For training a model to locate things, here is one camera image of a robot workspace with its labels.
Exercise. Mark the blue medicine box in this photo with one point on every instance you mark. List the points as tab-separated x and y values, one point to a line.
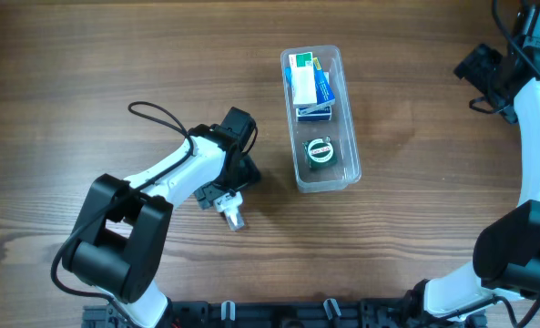
324	93

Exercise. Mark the green Zam-Buk ointment box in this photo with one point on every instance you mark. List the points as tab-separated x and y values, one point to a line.
320	153

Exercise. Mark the clear plastic container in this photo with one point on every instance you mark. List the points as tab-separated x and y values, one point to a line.
340	128

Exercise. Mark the white green medicine box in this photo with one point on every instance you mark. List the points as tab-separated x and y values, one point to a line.
302	80

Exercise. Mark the Hansaplast plaster box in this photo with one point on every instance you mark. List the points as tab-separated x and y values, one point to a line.
313	115

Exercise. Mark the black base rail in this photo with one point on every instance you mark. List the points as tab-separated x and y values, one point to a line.
366	313

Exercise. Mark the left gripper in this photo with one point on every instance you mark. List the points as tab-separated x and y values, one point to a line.
210	197

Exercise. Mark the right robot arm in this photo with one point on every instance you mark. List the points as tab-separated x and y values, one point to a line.
505	267

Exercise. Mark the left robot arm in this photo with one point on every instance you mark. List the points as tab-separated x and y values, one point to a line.
120	232

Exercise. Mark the white spray bottle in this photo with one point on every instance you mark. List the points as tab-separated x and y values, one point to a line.
228	205

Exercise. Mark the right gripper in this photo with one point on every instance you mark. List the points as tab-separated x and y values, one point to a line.
477	66

